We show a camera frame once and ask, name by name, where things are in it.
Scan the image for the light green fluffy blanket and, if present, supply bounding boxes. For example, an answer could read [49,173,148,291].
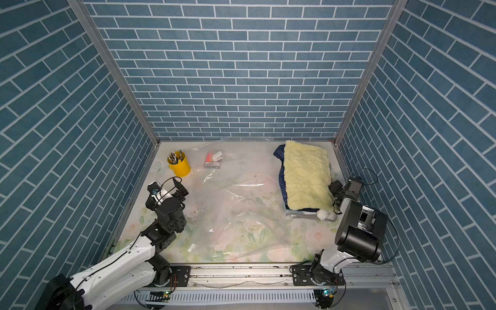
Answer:
[283,140,335,213]

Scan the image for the clear plastic vacuum bag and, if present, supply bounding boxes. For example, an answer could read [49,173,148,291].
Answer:
[181,139,311,262]

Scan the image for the navy blue star blanket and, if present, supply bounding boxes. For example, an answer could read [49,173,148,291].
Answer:
[273,144,322,213]

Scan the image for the cream fluffy navy-trimmed blanket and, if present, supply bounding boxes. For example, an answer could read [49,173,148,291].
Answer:
[284,206,338,222]

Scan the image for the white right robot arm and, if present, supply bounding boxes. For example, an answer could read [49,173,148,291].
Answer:
[310,176,388,285]

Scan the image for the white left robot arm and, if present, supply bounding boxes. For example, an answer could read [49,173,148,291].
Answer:
[35,176,189,309]

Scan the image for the white plastic bag clip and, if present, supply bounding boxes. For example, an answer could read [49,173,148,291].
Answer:
[211,151,223,162]

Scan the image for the yellow metal pen bucket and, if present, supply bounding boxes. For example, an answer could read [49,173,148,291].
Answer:
[167,150,191,178]

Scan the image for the pens in bucket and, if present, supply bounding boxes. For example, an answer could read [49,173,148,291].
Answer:
[167,150,185,165]

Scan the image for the highlighter marker pack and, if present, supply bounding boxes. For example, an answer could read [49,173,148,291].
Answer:
[204,151,223,169]

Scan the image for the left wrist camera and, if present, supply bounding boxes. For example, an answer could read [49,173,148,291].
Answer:
[151,187,173,205]

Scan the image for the black right camera cable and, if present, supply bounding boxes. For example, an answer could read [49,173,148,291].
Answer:
[360,167,400,266]

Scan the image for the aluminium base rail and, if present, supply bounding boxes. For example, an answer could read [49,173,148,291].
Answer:
[112,263,409,309]

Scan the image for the right aluminium corner post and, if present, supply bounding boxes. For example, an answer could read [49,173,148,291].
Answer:
[334,0,408,148]

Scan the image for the aluminium corner post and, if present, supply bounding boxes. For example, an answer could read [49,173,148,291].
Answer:
[67,0,160,148]
[334,0,408,148]

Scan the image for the left aluminium corner post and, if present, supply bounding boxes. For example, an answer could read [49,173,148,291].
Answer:
[67,0,160,148]

